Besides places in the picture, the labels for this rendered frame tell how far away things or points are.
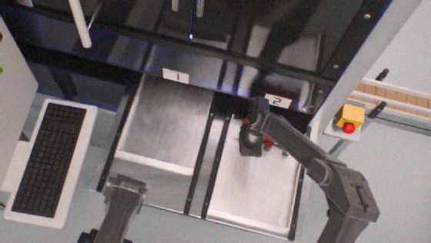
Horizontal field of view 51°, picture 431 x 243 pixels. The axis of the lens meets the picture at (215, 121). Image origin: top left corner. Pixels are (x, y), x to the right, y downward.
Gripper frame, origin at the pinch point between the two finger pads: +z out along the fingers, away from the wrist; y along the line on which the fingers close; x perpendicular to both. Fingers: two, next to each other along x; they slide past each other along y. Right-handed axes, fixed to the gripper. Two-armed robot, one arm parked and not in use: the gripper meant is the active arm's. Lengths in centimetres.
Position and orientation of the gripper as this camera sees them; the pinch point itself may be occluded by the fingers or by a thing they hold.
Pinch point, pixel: (246, 150)
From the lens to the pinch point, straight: 150.5
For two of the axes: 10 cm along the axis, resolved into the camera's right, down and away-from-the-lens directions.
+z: -0.9, 4.0, 9.1
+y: -0.1, -9.1, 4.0
